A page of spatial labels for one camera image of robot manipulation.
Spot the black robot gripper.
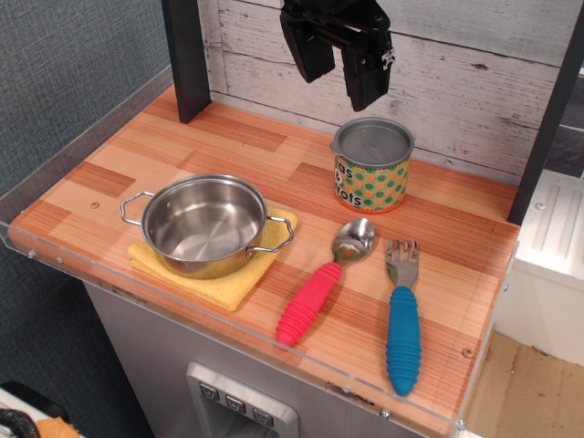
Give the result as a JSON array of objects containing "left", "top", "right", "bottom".
[{"left": 280, "top": 0, "right": 395, "bottom": 111}]

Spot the blue handled metal fork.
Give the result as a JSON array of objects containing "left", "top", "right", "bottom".
[{"left": 385, "top": 239, "right": 422, "bottom": 397}]

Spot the silver metal pan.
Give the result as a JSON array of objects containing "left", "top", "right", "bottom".
[{"left": 120, "top": 173, "right": 295, "bottom": 279}]

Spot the peas and carrots can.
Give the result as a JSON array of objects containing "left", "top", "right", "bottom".
[{"left": 330, "top": 117, "right": 414, "bottom": 214}]

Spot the clear acrylic table guard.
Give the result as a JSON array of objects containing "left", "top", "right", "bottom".
[{"left": 1, "top": 70, "right": 518, "bottom": 437}]

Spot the yellow folded cloth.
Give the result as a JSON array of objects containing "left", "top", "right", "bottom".
[{"left": 127, "top": 207, "right": 298, "bottom": 313}]

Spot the white plastic side unit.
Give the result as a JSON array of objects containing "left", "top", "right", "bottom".
[{"left": 494, "top": 170, "right": 583, "bottom": 365}]

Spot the silver dispenser button panel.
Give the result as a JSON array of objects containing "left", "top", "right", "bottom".
[{"left": 186, "top": 361, "right": 299, "bottom": 437}]

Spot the orange object bottom left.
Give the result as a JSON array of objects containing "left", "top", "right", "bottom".
[{"left": 36, "top": 417, "right": 81, "bottom": 438}]

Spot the dark left vertical post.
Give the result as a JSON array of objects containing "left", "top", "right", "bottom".
[{"left": 162, "top": 0, "right": 211, "bottom": 123}]

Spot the dark vertical post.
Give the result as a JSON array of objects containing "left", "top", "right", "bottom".
[
  {"left": 162, "top": 0, "right": 211, "bottom": 123},
  {"left": 507, "top": 7, "right": 583, "bottom": 225}
]

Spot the pink handled metal spoon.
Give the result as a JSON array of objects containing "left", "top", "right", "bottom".
[{"left": 276, "top": 218, "right": 376, "bottom": 346}]

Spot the dark right vertical post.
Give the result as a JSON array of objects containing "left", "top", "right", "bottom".
[{"left": 507, "top": 7, "right": 583, "bottom": 225}]

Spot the black cable bottom left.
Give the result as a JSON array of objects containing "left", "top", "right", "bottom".
[{"left": 0, "top": 408, "right": 42, "bottom": 438}]

